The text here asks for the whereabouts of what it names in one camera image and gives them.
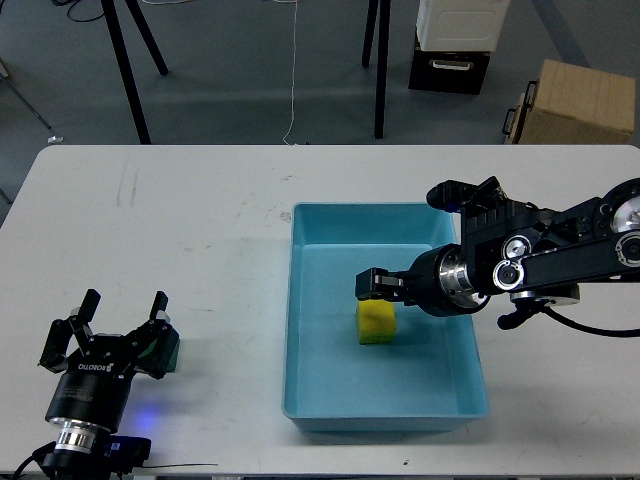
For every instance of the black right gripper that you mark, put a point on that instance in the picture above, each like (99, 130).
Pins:
(437, 282)

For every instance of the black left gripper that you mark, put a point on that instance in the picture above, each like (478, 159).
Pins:
(96, 378)

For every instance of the yellow wooden block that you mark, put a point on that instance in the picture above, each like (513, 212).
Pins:
(375, 321)

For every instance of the green wooden block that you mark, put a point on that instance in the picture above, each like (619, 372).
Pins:
(158, 360)

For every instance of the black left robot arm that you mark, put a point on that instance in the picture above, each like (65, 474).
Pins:
(84, 451)

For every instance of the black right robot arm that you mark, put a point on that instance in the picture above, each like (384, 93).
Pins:
(539, 257)

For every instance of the black storage box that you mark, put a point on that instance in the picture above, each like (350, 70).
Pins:
(460, 72)

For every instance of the light wooden box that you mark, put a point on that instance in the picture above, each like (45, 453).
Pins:
(573, 105)

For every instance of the white plastic appliance box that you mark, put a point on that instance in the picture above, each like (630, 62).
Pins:
(460, 26)

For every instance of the blue plastic tray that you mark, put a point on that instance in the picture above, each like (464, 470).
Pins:
(428, 378)

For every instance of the black table leg right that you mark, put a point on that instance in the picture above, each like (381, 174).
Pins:
(378, 22)

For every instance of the black table leg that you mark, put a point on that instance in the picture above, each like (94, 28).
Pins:
(378, 22)
(123, 61)

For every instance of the black table leg left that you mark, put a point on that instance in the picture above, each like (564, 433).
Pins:
(123, 61)

